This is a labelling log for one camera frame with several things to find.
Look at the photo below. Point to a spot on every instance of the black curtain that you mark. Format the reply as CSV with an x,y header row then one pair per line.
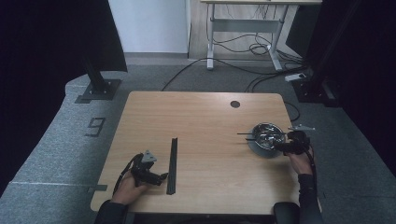
x,y
46,62
367,62

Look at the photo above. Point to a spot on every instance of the white power strip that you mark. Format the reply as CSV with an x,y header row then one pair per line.
x,y
295,77

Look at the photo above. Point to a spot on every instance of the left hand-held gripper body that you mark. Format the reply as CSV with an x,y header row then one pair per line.
x,y
144,174

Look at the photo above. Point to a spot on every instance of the person's right hand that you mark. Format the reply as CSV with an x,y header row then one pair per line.
x,y
302,163

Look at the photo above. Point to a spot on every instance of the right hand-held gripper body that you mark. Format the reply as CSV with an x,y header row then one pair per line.
x,y
297,143

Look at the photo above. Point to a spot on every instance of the black metal stand with base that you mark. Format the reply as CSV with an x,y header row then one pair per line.
x,y
314,90

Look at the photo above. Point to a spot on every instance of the shiny metal bowl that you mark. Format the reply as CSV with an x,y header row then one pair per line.
x,y
264,146

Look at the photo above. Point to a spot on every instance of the black round table grommet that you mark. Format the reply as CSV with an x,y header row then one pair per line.
x,y
235,104

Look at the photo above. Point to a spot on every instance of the black left stand base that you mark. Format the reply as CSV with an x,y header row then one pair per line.
x,y
98,84

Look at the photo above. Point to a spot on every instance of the white desk frame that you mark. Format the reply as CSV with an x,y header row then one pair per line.
x,y
246,25

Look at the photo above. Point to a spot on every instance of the person's left hand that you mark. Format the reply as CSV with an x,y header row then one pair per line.
x,y
126,189

